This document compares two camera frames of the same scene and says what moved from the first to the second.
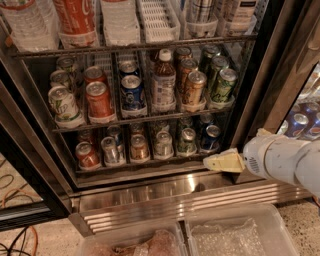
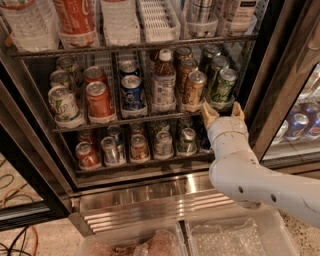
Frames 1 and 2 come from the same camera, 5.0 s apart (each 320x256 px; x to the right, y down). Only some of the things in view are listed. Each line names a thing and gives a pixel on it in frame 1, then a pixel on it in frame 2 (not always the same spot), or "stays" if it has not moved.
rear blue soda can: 127,68 stays
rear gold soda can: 181,53 stays
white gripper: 254,154 -> 227,127
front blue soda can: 132,94 stays
